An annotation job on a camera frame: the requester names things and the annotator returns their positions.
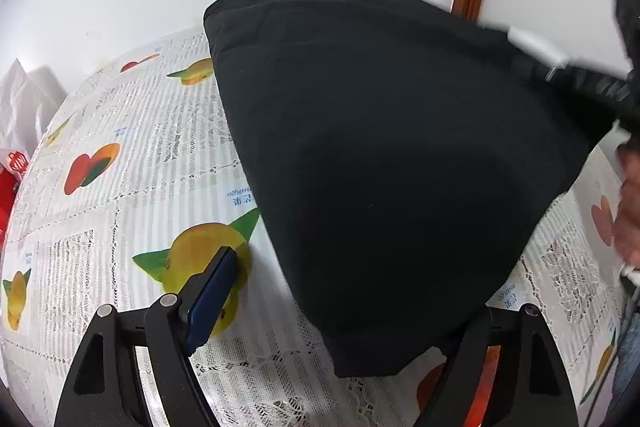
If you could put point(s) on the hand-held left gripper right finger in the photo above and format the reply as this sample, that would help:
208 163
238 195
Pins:
467 357

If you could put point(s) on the white plastic bag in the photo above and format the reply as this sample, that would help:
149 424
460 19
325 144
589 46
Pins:
25 107

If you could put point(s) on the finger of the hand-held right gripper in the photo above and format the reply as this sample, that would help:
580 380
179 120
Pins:
590 82

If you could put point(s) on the person's blue jeans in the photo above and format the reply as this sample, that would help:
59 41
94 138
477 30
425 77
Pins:
631 357

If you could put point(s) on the black blue white jacket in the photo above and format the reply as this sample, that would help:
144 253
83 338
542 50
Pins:
375 157

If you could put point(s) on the red plastic bag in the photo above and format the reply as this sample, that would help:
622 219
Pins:
7 192

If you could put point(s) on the person's right hand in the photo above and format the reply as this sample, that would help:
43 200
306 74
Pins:
629 212

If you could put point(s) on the fruit print lace tablecloth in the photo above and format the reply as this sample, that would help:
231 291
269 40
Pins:
150 157

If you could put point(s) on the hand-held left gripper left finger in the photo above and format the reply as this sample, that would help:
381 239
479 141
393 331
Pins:
212 297

